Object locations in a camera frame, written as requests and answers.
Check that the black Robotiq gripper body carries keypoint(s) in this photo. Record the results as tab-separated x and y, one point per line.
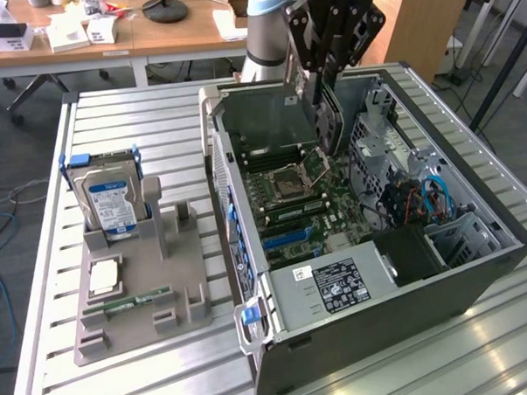
342	1

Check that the black graphics card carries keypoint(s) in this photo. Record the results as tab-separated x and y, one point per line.
330	124

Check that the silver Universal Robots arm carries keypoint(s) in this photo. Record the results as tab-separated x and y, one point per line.
265	35

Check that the wooden cabinet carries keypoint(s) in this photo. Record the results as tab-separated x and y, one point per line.
422	24

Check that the brown cardboard box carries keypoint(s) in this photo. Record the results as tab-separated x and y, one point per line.
237	2

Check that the white booklet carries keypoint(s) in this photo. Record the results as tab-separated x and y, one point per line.
230	26

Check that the metal drive cage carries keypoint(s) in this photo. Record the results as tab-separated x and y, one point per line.
379	148

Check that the metal socket cover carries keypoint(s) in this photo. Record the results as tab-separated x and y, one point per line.
317	166

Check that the black lamp base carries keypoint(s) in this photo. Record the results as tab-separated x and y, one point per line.
164	11

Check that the black tripod pole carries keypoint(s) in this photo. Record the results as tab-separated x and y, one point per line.
503	69

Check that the CPU socket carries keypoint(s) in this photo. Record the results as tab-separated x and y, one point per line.
287	185

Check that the installed dark RAM stick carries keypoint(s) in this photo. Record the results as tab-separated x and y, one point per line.
294	208

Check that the green motherboard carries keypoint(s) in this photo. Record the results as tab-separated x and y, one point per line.
334	212

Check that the small white printed box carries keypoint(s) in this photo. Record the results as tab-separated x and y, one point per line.
102	31

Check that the blue expansion slot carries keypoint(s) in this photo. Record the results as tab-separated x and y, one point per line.
287	239

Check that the metal disk bay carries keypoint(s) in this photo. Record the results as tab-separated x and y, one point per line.
462	241

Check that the open white cardboard box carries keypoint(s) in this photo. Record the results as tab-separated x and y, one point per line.
66	37

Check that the hard disk in blue caddy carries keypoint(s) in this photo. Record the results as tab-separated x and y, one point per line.
108	200

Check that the grey power supply unit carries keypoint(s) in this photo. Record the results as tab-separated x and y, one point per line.
302	292

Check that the wooden desk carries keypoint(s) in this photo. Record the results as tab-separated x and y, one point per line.
43	58

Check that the black chair base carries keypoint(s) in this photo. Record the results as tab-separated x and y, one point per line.
35	87

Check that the grey parts rack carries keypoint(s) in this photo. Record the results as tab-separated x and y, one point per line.
139	264

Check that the grey latch with blue clip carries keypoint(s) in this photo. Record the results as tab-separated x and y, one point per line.
249	314

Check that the white box with black print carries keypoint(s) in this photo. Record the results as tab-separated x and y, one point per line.
16	42

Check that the black open PC case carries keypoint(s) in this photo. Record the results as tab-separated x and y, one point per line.
383	332

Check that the silver CPU chip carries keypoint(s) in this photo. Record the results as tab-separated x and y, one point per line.
104	278

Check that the green RAM stick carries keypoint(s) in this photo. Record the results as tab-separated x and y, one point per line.
128	301

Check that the white table frame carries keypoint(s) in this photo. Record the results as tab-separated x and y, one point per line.
463	53

